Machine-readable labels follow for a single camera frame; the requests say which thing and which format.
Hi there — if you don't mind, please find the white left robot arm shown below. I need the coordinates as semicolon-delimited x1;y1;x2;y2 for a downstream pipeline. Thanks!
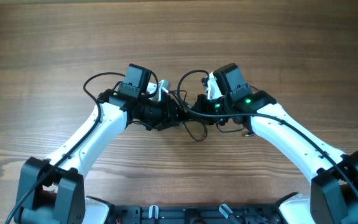
6;90;185;223

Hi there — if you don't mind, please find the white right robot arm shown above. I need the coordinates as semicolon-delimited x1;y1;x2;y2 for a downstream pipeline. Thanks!
193;91;358;223

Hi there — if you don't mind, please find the black USB cable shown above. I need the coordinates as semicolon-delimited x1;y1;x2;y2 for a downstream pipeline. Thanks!
243;84;260;138

